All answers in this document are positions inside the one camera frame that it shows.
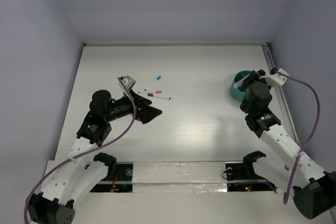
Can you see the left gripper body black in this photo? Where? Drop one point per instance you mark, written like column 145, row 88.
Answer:
column 122, row 107

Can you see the blue capped white marker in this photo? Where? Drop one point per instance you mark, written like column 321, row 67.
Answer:
column 152, row 83

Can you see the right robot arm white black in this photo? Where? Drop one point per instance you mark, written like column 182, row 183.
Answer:
column 311, row 187

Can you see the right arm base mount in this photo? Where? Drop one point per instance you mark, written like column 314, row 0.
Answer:
column 241, row 176

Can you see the silver foil tape strip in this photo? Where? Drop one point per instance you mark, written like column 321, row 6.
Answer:
column 178, row 177

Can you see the pink capped white marker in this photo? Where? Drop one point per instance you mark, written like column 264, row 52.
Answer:
column 150, row 92

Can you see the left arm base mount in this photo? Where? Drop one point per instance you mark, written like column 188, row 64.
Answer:
column 118, row 178

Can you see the purple banded white marker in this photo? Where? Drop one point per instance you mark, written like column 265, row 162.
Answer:
column 158, row 96

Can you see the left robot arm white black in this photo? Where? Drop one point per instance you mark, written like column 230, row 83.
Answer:
column 73, row 179

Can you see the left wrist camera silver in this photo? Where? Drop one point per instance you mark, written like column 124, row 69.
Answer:
column 126, row 83

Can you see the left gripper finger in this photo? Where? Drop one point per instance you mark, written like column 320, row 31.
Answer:
column 138, row 100
column 147, row 113

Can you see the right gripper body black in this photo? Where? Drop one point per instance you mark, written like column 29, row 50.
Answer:
column 254, row 77

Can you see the teal round divided container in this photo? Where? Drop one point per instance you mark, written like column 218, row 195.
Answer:
column 237, row 91

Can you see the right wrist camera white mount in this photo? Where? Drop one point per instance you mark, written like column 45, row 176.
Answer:
column 276, row 78

